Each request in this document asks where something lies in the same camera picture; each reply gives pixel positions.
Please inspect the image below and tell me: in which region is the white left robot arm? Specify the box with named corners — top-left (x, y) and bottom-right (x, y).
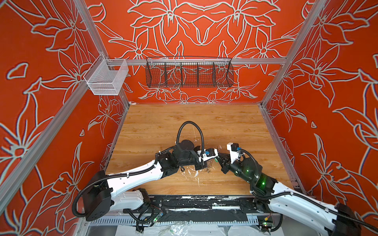
top-left (76, 140), bottom-right (219, 221)

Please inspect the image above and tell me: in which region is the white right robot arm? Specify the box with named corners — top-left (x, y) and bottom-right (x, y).
top-left (216, 153), bottom-right (363, 236)

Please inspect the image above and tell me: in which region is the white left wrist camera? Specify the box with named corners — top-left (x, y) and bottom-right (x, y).
top-left (197, 148), bottom-right (219, 163)

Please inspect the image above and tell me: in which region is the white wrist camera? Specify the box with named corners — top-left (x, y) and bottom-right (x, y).
top-left (197, 148), bottom-right (219, 163)
top-left (226, 143), bottom-right (240, 164)

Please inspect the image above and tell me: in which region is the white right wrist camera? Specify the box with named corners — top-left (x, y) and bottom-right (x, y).
top-left (226, 143), bottom-right (240, 164)

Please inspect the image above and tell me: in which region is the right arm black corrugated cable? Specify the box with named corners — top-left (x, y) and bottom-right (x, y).
top-left (237, 148), bottom-right (378, 234)

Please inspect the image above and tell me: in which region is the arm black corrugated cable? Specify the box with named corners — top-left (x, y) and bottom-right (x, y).
top-left (71, 120), bottom-right (205, 218)
top-left (237, 148), bottom-right (378, 234)

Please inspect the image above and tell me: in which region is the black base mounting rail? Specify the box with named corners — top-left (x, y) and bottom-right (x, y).
top-left (123, 194), bottom-right (281, 225)

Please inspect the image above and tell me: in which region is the black wire wall basket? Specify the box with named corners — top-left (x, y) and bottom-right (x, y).
top-left (145, 56), bottom-right (234, 89)

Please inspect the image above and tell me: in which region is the white wire wall basket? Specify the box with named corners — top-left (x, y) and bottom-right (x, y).
top-left (84, 54), bottom-right (129, 95)

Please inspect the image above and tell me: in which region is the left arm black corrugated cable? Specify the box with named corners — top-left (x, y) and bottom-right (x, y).
top-left (71, 120), bottom-right (205, 218)

